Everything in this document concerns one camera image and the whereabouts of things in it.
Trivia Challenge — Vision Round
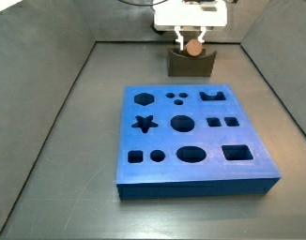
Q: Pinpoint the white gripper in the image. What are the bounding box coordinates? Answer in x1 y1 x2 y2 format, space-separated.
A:
152 0 227 51

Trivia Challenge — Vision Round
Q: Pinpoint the brown cylinder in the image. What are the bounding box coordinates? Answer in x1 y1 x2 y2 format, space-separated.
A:
184 39 202 56

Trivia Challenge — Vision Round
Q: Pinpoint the black cradle holder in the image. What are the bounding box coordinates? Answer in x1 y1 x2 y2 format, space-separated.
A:
166 49 216 77

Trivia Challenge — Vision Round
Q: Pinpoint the blue shape sorting block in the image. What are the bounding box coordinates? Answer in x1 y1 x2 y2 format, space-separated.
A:
114 84 280 199

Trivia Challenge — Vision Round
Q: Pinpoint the black cable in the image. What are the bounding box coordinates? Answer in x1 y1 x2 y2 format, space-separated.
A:
116 0 169 8

